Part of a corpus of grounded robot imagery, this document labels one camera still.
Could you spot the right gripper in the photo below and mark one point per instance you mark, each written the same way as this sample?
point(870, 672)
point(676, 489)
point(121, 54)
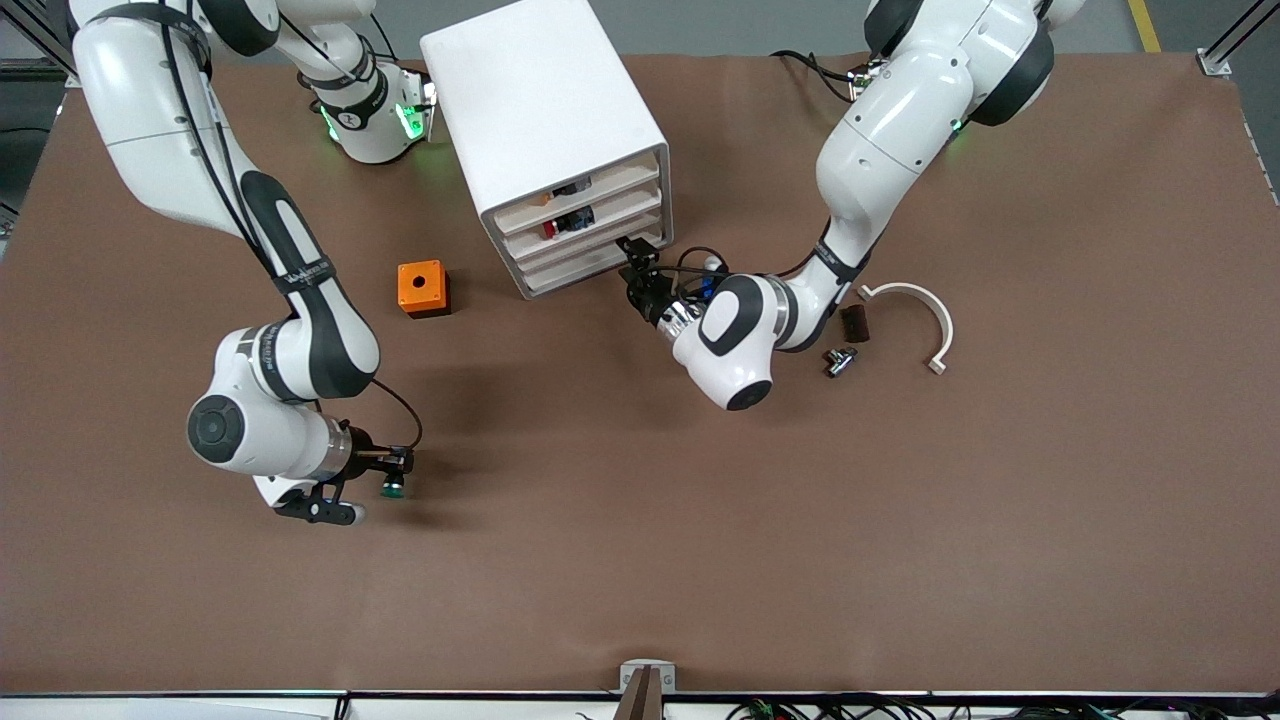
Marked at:
point(368, 461)

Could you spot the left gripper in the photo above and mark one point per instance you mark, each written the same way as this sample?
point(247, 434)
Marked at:
point(648, 297)

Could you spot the green push button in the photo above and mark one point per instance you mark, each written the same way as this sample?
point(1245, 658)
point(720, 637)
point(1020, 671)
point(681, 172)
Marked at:
point(392, 487)

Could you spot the white drawer holding green button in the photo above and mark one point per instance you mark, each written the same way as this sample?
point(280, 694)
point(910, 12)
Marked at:
point(600, 240)

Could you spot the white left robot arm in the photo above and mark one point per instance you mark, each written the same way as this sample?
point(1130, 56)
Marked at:
point(900, 110)

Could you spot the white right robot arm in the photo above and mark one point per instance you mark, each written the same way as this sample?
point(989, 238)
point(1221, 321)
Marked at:
point(160, 120)

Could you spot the white drawer holding red button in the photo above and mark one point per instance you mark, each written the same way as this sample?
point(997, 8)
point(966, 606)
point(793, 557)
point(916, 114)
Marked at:
point(625, 205)

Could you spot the red push button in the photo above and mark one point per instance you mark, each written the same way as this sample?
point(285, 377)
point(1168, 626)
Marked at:
point(570, 222)

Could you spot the white drawer holding black part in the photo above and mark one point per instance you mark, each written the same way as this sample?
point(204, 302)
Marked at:
point(620, 183)

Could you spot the white drawer cabinet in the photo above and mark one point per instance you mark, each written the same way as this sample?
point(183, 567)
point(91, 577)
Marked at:
point(540, 100)

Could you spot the orange box with hole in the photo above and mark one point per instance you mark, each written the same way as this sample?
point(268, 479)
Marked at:
point(420, 285)

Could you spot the silver metal T fitting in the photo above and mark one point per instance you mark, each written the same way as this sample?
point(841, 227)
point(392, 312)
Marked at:
point(840, 362)

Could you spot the dark brown small block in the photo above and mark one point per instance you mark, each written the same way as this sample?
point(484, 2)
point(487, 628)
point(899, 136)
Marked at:
point(856, 325)

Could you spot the white table edge strip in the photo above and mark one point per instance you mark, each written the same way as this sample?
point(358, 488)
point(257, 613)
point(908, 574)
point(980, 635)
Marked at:
point(200, 708)

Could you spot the small black switch part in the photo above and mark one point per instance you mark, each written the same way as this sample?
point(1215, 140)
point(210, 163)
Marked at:
point(572, 187)

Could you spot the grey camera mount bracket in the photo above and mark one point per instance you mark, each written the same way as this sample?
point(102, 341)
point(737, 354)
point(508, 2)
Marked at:
point(630, 672)

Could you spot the aluminium frame post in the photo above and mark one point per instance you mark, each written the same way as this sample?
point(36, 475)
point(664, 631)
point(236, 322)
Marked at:
point(1215, 62)
point(45, 50)

